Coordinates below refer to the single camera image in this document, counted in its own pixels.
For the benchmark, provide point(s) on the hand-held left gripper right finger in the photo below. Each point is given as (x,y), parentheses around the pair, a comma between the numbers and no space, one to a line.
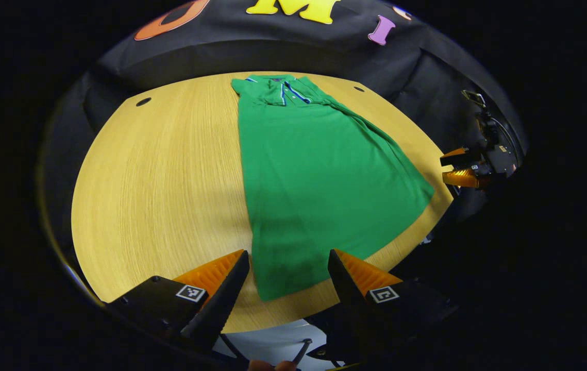
(347,299)

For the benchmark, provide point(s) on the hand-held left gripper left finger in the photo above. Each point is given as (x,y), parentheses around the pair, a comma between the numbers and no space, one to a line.
(221,304)

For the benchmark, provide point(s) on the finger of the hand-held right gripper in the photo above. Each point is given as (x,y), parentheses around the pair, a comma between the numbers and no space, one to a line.
(466,179)
(460,157)

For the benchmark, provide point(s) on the green T-shirt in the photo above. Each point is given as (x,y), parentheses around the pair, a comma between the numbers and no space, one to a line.
(314,180)

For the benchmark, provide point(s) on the person's white shirt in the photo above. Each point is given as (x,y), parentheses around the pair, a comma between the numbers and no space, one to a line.
(272,342)

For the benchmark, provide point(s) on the black backdrop cloth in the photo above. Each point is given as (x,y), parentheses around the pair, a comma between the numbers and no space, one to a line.
(272,46)

